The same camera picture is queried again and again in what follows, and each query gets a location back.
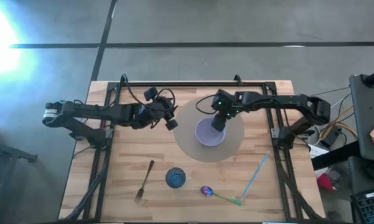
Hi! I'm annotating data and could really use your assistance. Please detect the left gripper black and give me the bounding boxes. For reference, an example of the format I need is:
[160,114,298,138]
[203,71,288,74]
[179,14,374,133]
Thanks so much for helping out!
[133,86,179,131]

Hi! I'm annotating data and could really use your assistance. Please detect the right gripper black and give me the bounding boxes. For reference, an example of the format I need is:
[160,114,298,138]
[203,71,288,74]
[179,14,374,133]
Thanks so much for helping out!
[210,89,239,133]

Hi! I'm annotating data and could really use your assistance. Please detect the lavender bowl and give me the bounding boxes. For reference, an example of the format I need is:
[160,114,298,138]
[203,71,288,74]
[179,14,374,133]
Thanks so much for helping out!
[194,116,227,147]

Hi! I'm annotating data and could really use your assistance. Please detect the light blue straw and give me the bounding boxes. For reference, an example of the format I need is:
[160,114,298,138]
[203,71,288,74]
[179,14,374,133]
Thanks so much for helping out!
[241,151,271,202]

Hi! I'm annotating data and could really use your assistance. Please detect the dark metal fork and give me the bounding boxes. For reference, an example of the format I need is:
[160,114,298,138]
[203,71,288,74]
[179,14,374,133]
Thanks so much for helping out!
[134,159,156,203]

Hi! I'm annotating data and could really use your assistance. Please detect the iridescent spoon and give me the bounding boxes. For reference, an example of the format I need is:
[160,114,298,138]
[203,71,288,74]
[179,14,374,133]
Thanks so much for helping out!
[200,185,243,207]

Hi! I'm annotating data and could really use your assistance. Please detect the blue patterned cup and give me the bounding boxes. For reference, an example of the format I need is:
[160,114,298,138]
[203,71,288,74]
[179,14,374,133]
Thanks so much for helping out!
[165,167,187,189]

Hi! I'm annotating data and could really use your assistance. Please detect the round beige placemat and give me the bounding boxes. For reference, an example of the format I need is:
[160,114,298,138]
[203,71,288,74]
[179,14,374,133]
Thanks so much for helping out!
[173,96,245,164]

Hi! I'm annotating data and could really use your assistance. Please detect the white paper sheet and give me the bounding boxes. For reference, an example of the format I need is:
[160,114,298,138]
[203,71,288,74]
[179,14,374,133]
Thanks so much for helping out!
[309,144,330,159]

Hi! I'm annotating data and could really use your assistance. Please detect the black power box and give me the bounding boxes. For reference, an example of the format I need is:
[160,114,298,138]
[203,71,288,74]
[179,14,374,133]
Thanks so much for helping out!
[318,126,342,149]

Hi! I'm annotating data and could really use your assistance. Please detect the black support beam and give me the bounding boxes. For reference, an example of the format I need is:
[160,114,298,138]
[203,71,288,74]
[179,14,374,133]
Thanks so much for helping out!
[311,141,362,171]

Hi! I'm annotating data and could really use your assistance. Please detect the red object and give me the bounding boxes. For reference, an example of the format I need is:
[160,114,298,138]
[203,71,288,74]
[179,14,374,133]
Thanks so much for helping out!
[316,172,335,192]

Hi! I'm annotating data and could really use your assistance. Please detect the black tripod stand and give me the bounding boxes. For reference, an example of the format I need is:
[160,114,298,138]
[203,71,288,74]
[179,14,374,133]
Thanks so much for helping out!
[0,124,39,224]

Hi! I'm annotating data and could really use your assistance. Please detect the grey side table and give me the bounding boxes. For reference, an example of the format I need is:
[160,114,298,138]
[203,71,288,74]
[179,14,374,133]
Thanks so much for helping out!
[349,73,374,163]

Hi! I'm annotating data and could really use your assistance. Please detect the black keyboard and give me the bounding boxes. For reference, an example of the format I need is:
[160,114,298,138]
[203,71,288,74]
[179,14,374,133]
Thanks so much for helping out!
[350,189,374,224]

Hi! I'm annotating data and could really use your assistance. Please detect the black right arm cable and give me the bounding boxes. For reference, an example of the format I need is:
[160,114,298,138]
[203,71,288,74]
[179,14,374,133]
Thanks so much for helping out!
[195,94,219,116]

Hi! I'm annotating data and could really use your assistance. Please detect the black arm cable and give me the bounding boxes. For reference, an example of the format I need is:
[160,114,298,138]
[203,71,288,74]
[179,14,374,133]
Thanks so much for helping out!
[195,94,219,116]
[121,73,177,109]

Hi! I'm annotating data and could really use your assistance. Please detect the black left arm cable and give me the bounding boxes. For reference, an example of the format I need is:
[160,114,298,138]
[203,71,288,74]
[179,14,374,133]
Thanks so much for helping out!
[121,73,177,109]

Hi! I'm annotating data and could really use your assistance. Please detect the black aluminium rig frame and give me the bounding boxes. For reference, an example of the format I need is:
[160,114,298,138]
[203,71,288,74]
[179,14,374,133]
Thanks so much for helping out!
[63,74,323,223]

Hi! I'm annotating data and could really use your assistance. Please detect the thin grey floor cable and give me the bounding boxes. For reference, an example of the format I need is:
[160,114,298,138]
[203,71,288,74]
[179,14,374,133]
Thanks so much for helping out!
[311,86,351,96]

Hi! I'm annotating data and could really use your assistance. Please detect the white floor cable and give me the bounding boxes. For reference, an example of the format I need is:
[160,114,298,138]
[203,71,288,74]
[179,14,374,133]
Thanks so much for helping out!
[329,93,352,110]

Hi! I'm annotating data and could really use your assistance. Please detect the yellow floor cable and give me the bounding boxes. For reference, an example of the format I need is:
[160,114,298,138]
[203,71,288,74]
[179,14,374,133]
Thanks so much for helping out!
[319,105,358,141]

